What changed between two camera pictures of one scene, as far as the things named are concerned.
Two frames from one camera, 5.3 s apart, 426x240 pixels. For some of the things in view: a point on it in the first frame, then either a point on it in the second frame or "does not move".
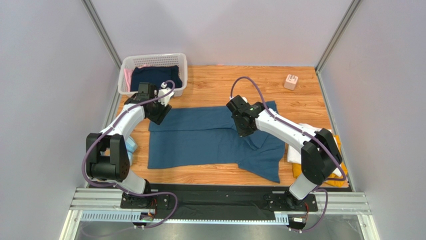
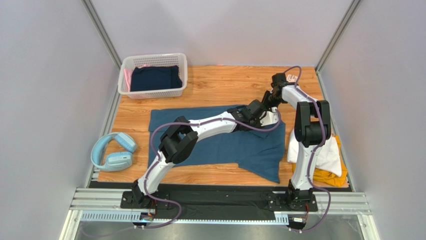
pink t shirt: [128, 73] does not move
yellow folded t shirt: [296, 169] does not move
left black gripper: [159, 118] -> [258, 125]
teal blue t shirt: [211, 135] does not move
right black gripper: [244, 128] -> [268, 99]
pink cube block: [290, 82] does not move
